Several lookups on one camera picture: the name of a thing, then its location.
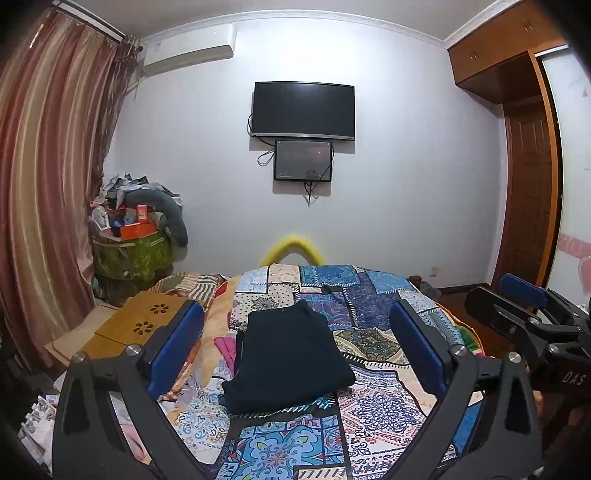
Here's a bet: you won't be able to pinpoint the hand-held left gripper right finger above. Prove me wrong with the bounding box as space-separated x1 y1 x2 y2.
389 299 544 480

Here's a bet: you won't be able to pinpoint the orange box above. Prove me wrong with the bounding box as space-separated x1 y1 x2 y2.
119 222 157 241

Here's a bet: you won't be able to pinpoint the yellow foam hoop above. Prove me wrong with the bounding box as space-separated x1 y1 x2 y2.
260 233 327 267

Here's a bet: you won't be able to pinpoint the green patterned storage box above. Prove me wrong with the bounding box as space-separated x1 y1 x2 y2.
91 230 175 283

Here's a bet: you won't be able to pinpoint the white air conditioner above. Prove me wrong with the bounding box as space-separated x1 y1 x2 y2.
137 25 238 79

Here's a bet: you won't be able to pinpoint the black wall television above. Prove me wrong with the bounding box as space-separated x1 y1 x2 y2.
250 81 356 141

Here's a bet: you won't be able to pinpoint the dark teal pants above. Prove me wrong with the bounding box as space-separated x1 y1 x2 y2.
221 300 356 415

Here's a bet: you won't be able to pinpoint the white sliding wardrobe door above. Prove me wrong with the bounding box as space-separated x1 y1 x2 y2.
540 46 591 298

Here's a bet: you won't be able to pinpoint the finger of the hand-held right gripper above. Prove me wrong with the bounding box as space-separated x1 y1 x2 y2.
499 272 591 321
464 285 583 366

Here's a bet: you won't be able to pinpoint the flat cardboard sheet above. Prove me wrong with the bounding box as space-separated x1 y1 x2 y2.
44 302 126 366

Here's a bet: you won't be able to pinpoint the white lace cloth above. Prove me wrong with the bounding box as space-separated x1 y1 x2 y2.
18 394 61 467

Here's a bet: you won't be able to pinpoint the wooden lap desk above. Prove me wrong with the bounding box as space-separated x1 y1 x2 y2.
95 290 207 357

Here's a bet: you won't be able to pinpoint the orange striped quilt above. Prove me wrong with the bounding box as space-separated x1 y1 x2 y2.
156 272 232 303

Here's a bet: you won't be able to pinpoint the wooden overhead cabinet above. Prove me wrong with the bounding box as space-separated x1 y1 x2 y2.
446 0 570 105

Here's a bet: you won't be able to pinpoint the pink striped curtain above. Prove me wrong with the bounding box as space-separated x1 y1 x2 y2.
0 9 140 372

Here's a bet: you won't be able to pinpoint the patchwork printed blanket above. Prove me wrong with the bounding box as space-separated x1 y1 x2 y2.
171 263 486 480

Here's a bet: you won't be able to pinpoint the small wall monitor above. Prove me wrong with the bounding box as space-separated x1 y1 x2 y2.
273 139 334 182

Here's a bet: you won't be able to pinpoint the brown wooden door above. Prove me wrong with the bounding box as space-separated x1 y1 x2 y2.
491 102 563 291

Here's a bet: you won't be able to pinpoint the magenta cloth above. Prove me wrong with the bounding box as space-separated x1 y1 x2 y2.
213 335 237 371

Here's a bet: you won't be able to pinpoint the pile of mixed clothes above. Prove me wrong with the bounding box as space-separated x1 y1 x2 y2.
91 173 182 210

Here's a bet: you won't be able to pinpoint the beige fleece blanket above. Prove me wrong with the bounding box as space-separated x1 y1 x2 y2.
198 276 246 374

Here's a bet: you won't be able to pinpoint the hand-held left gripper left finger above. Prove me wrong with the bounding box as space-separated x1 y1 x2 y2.
51 299 219 480

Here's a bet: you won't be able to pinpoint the grey neck pillow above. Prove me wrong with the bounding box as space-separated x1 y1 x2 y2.
124 189 189 246

